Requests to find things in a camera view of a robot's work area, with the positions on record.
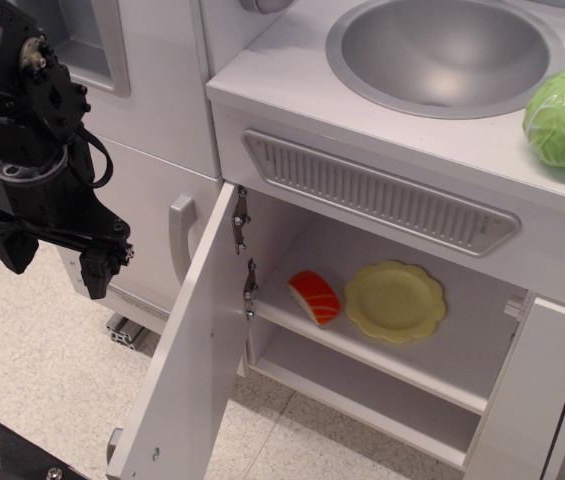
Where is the black cable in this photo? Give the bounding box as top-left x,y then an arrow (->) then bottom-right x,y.
77,127 -> 115,189

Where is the salmon sushi toy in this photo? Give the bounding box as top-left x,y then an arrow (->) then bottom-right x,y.
287,270 -> 341,326

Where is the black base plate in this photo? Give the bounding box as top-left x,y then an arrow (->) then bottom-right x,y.
0,423 -> 87,480

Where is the grey fridge door handle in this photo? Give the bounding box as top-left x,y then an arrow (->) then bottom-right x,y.
168,195 -> 197,284

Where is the white fridge unit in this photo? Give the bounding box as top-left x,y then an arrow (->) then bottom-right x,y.
20,1 -> 221,332

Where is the silver sink bowl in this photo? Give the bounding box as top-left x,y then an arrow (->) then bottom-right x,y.
325,1 -> 565,120

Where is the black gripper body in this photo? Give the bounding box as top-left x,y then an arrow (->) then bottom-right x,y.
0,146 -> 133,263

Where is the white toy kitchen cabinet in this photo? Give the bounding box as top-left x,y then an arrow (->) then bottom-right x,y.
207,1 -> 565,478

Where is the grey vent panel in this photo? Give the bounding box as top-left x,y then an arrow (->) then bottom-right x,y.
242,129 -> 521,257

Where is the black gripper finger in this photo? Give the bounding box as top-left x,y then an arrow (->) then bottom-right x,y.
0,211 -> 39,274
79,246 -> 123,300

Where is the yellow toy plate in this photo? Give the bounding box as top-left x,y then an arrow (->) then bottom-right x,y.
344,260 -> 447,344

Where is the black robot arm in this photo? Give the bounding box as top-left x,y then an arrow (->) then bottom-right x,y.
0,1 -> 133,299

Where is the white oven door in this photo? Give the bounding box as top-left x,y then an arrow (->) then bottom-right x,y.
466,298 -> 565,479

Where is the lower metal door hinge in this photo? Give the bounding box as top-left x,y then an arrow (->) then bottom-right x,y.
242,259 -> 259,321

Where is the upper metal door hinge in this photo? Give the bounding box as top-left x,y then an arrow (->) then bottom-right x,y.
231,186 -> 251,255

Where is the white cabinet door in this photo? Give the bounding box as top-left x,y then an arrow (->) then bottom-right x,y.
106,183 -> 249,479

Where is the aluminium frame rail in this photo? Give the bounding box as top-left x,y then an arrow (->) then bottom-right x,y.
105,314 -> 157,351

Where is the metal door hinge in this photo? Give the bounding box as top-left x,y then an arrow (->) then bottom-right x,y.
231,186 -> 251,255
242,259 -> 259,321

